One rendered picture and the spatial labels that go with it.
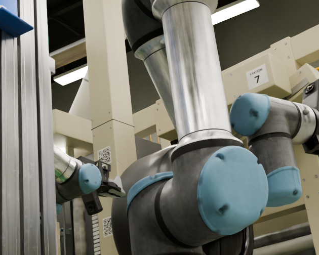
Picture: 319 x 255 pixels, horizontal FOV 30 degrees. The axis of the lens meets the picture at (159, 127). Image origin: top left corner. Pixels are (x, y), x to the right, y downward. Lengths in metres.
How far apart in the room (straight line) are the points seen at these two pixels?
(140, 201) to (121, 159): 1.43
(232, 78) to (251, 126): 1.43
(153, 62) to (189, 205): 0.35
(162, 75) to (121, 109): 1.40
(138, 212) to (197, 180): 0.16
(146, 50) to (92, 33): 1.59
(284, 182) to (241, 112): 0.14
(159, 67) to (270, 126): 0.24
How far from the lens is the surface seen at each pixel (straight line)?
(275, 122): 1.01
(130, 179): 2.05
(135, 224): 0.96
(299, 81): 2.42
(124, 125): 2.47
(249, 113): 1.00
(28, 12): 1.09
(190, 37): 0.97
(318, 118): 1.11
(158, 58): 1.11
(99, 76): 2.57
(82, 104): 3.06
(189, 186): 0.85
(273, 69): 2.35
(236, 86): 2.40
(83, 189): 1.57
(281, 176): 0.98
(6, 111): 0.94
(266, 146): 1.00
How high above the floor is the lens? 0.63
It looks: 24 degrees up
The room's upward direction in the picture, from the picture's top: 7 degrees counter-clockwise
